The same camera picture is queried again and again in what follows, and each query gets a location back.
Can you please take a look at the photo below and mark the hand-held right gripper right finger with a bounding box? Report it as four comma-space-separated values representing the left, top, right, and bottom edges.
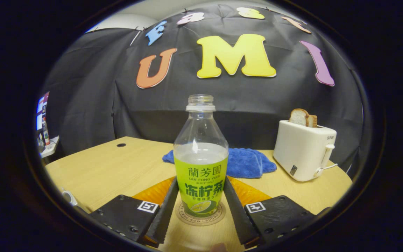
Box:
224, 176, 317, 247

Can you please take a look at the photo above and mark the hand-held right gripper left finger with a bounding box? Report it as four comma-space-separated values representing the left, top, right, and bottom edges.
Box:
90, 176, 179, 245

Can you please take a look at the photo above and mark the round brown coaster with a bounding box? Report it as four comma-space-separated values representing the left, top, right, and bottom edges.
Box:
175, 201, 226, 226

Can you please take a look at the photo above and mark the white teacup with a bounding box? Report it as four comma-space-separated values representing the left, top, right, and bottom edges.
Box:
62, 189, 79, 207

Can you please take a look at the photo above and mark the green label water bottle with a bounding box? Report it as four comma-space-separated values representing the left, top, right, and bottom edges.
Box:
173, 94, 229, 218

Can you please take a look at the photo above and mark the blue towel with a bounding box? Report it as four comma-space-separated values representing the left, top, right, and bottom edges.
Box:
162, 148, 277, 179

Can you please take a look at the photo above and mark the white toaster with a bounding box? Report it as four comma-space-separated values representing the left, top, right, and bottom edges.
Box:
273, 120, 337, 182

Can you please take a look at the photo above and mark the white bread slice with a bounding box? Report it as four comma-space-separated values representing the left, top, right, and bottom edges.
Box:
289, 108, 309, 126

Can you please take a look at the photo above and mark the white side table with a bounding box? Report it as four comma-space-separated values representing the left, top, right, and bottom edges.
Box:
41, 136, 60, 159

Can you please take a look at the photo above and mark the computer monitor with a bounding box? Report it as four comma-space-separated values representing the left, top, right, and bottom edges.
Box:
36, 92, 50, 132

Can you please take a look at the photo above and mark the white toaster cable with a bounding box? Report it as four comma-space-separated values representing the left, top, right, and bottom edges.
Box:
319, 163, 338, 174

